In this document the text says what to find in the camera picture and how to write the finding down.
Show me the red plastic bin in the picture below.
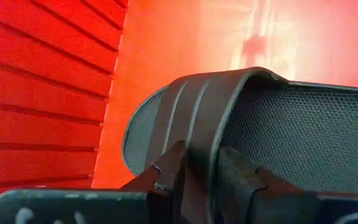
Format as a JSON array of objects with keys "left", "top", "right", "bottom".
[{"left": 0, "top": 0, "right": 358, "bottom": 224}]

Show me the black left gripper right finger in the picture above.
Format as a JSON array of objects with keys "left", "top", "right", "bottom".
[{"left": 214, "top": 147, "right": 358, "bottom": 224}]

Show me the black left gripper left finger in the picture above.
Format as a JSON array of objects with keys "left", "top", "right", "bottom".
[{"left": 0, "top": 139, "right": 188, "bottom": 224}]

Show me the black rubber slide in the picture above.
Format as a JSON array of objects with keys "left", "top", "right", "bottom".
[{"left": 121, "top": 66, "right": 358, "bottom": 224}]

